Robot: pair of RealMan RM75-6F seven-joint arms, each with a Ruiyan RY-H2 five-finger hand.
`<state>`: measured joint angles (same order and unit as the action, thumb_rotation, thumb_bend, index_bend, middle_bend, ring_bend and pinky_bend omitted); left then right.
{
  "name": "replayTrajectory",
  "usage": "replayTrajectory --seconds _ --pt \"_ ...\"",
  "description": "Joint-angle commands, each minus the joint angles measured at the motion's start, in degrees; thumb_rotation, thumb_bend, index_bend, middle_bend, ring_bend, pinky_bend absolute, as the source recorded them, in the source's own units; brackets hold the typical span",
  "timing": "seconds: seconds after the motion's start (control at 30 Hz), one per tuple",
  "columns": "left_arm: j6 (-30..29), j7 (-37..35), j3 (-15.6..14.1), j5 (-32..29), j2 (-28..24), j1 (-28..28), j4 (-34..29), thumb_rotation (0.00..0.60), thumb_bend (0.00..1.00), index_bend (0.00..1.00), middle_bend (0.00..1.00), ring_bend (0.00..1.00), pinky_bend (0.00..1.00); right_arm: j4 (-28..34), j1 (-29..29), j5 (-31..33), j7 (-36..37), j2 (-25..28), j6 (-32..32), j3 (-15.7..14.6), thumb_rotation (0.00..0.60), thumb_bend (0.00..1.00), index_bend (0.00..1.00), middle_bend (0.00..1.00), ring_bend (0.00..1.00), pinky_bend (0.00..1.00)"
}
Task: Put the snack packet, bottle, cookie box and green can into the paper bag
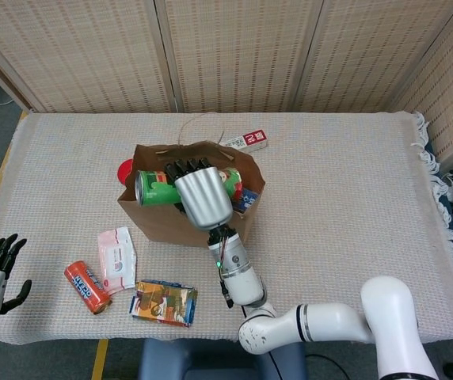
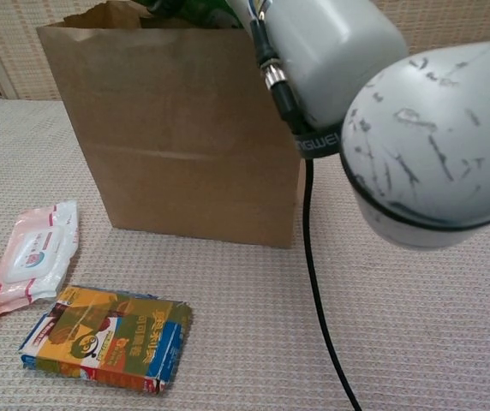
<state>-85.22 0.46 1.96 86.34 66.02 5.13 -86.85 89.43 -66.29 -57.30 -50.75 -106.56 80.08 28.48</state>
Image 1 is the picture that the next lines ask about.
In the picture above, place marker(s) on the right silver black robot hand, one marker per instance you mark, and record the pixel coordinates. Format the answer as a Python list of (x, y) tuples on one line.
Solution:
[(202, 198)]

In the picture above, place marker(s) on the green chip can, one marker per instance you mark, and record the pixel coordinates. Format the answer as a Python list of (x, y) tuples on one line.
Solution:
[(157, 190)]

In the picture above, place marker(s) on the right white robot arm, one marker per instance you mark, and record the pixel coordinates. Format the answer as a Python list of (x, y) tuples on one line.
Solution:
[(329, 320)]

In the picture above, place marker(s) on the brown paper bag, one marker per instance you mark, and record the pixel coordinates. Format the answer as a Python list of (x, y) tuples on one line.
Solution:
[(171, 229)]

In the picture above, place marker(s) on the long red white box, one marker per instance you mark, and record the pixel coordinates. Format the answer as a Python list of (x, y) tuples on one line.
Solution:
[(250, 140)]

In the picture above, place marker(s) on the orange drink can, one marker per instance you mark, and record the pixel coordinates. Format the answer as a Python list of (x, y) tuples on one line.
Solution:
[(88, 287)]

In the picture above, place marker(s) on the yellow blue cracker box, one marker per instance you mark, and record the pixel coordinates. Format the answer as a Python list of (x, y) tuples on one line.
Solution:
[(163, 302)]

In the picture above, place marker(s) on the red round lid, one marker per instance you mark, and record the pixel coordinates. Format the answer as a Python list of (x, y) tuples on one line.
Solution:
[(124, 171)]

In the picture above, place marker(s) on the pink wet wipes pack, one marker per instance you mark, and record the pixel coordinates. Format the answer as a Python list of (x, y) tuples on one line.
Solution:
[(116, 257)]

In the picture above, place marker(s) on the beige woven tablecloth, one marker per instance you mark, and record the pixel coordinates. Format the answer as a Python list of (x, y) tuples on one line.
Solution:
[(349, 178)]

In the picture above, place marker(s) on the woven folding screen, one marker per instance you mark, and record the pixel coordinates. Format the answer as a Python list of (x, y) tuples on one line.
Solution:
[(242, 51)]

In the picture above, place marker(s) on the blue padded chair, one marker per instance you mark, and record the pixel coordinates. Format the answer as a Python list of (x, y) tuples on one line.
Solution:
[(195, 360)]

